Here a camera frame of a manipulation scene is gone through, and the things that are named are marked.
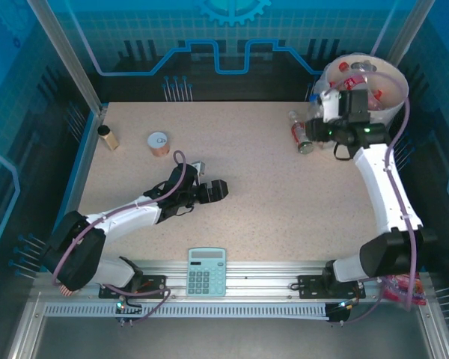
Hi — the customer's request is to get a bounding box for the bottle with red green label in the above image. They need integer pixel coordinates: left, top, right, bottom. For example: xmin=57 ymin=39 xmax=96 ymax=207
xmin=287 ymin=110 xmax=315 ymax=155

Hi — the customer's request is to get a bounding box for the tin can with pull tab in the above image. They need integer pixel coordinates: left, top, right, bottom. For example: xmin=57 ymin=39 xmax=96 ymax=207
xmin=147 ymin=132 xmax=172 ymax=158

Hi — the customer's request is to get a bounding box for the light blue calculator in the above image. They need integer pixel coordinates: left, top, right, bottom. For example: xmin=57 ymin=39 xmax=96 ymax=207
xmin=186 ymin=247 xmax=227 ymax=298

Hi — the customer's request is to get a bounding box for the small jar with black cap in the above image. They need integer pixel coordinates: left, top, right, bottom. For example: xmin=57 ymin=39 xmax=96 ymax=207
xmin=97 ymin=125 xmax=120 ymax=151

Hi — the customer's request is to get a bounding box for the black controller board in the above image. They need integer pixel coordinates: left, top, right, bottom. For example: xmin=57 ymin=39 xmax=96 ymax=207
xmin=114 ymin=298 xmax=143 ymax=327
xmin=326 ymin=300 xmax=352 ymax=325

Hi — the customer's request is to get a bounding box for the purple candy bag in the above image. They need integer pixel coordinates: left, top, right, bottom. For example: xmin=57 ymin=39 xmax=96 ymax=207
xmin=381 ymin=271 xmax=427 ymax=307

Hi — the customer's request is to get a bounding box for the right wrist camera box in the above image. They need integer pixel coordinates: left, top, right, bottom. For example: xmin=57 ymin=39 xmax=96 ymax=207
xmin=319 ymin=88 xmax=341 ymax=123

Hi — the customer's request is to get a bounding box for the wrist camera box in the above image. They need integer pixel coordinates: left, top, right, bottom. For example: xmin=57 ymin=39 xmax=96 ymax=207
xmin=189 ymin=159 xmax=207 ymax=177
xmin=319 ymin=88 xmax=341 ymax=123

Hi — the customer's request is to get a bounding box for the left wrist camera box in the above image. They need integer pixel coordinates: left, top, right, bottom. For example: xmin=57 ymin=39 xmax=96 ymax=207
xmin=189 ymin=159 xmax=207 ymax=177

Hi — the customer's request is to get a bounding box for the aluminium mounting rail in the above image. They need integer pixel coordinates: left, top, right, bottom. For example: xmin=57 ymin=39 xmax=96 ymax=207
xmin=29 ymin=260 xmax=435 ymax=304

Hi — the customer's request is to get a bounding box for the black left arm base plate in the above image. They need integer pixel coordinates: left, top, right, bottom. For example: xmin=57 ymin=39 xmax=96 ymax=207
xmin=98 ymin=274 xmax=169 ymax=300

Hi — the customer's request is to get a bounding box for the slotted white cable duct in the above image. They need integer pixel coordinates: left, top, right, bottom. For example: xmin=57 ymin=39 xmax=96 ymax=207
xmin=43 ymin=301 xmax=329 ymax=319

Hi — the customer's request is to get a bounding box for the aluminium frame post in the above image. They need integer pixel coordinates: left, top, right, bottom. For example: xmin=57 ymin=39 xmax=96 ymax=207
xmin=370 ymin=0 xmax=437 ymax=64
xmin=26 ymin=0 xmax=108 ymax=115

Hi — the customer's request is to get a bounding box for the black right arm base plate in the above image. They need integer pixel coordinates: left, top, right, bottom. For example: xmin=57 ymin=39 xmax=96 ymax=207
xmin=297 ymin=274 xmax=367 ymax=300

